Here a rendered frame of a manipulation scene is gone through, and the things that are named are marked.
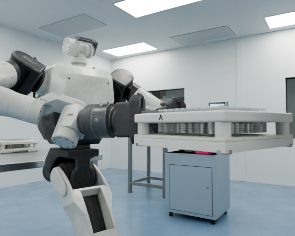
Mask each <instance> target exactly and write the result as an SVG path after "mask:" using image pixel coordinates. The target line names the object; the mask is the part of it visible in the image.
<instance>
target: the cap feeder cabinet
mask: <svg viewBox="0 0 295 236"><path fill-rule="evenodd" d="M228 209H230V165H229V155H218V154H215V153H213V152H212V153H211V154H209V155H203V154H196V153H195V152H185V151H184V150H178V151H171V152H165V211H168V212H169V216H173V213H178V214H185V215H190V216H195V217H200V218H205V219H210V220H211V224H212V225H214V224H215V220H217V219H218V218H219V217H220V216H221V215H223V214H227V210H228Z"/></svg>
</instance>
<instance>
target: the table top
mask: <svg viewBox="0 0 295 236"><path fill-rule="evenodd" d="M48 152H49V150H47V149H39V151H30V152H12V153H4V154H0V173H1V172H9V171H16V170H27V169H34V168H42V167H43V166H44V164H45V159H46V157H47V154H48ZM102 159H103V154H99V156H95V157H93V158H91V159H90V161H98V160H102Z"/></svg>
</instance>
